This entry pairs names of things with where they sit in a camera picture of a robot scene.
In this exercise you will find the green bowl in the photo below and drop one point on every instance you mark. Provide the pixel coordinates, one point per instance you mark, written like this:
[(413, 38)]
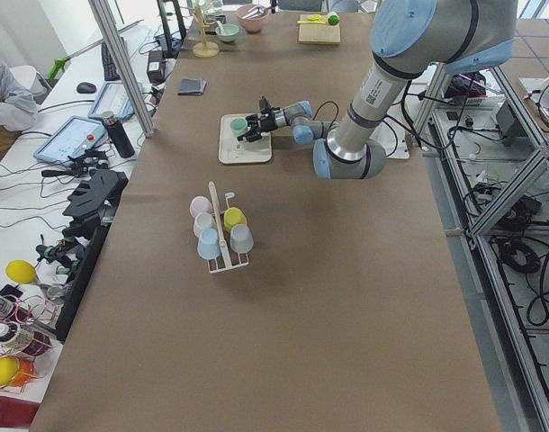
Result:
[(227, 32)]

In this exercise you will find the black computer mouse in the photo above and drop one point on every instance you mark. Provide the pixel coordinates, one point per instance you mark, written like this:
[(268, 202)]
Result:
[(86, 88)]

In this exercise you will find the black water bottle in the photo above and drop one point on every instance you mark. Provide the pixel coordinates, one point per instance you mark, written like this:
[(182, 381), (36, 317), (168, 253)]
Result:
[(117, 134)]

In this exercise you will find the yellow lemon upper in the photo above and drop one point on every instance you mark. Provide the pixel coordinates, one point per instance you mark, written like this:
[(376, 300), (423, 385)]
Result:
[(21, 272)]

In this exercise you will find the wooden mug tree stand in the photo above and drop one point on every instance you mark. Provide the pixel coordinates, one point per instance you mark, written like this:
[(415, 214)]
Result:
[(205, 48)]

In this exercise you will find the yellow lemon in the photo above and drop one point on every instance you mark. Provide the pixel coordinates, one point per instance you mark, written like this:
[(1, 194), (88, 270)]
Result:
[(21, 272), (9, 368)]

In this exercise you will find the grey folded cloth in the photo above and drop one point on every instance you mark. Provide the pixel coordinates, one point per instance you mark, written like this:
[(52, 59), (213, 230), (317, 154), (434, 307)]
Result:
[(192, 86)]

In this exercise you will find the green lime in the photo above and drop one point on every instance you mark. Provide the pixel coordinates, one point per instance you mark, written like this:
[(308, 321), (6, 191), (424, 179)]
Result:
[(333, 20)]

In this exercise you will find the cream plastic cup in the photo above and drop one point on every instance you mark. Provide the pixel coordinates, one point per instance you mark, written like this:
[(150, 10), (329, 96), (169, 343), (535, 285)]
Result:
[(203, 221)]

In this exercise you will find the yellow lemon lower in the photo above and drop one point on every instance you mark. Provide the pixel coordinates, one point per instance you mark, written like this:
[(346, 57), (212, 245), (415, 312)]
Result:
[(9, 368)]

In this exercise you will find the grey plastic cup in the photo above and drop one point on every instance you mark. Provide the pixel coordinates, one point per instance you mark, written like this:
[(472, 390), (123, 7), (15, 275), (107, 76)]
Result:
[(241, 239)]

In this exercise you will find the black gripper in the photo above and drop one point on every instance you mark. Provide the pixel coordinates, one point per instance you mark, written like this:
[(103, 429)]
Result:
[(268, 121)]

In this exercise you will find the black tool stand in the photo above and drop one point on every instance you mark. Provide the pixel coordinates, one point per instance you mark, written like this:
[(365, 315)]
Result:
[(83, 238)]

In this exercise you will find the blue cased tablet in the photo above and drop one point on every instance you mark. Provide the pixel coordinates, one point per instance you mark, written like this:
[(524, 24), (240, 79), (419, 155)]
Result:
[(72, 140), (112, 97)]

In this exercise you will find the green plastic cup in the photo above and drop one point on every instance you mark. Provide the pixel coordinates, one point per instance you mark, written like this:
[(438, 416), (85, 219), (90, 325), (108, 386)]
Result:
[(239, 126)]

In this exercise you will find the wooden cutting board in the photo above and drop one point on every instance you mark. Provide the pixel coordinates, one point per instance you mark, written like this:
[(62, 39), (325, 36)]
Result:
[(314, 29)]

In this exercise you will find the seated person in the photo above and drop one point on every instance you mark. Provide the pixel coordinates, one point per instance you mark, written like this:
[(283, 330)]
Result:
[(18, 110)]

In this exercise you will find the blue cased tablet near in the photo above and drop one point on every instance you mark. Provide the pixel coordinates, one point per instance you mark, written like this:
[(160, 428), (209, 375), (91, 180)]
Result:
[(72, 140)]

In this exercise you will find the white camera pole mount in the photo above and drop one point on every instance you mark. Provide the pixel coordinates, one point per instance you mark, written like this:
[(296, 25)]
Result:
[(392, 138)]

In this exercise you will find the yellow plastic cup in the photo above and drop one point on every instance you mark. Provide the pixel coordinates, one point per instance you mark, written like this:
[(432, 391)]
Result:
[(232, 217)]

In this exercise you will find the pink bowl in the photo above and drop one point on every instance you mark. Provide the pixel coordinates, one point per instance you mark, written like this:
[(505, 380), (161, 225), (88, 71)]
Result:
[(253, 17)]

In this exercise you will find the pink plastic cup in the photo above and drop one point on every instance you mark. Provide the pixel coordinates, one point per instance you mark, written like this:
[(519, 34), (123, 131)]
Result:
[(200, 204)]

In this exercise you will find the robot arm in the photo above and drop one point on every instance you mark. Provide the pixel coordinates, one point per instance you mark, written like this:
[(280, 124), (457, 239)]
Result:
[(406, 36)]

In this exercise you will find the cream rabbit tray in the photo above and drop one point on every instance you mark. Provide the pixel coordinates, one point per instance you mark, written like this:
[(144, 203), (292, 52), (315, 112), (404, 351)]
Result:
[(231, 151)]

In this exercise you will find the white wire cup rack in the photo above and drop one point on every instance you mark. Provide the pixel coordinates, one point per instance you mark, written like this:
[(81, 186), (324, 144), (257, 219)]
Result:
[(222, 263)]

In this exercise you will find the black keyboard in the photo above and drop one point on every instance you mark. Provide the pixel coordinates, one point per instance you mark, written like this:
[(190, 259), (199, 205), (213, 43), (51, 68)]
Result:
[(110, 72)]

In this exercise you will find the aluminium frame post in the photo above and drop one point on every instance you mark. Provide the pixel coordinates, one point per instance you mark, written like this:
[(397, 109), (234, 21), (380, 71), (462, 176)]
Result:
[(106, 23)]

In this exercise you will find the blue cased tablet far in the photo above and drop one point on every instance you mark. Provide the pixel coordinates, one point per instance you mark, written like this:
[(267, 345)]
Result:
[(112, 97)]

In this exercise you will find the black power adapter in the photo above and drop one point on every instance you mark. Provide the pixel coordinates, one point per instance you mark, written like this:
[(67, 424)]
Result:
[(159, 68)]

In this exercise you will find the blue plastic cup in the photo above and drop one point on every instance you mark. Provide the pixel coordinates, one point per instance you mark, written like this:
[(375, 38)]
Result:
[(208, 246)]

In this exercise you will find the copper wire basket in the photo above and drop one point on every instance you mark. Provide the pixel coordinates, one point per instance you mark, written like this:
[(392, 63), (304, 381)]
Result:
[(27, 332)]

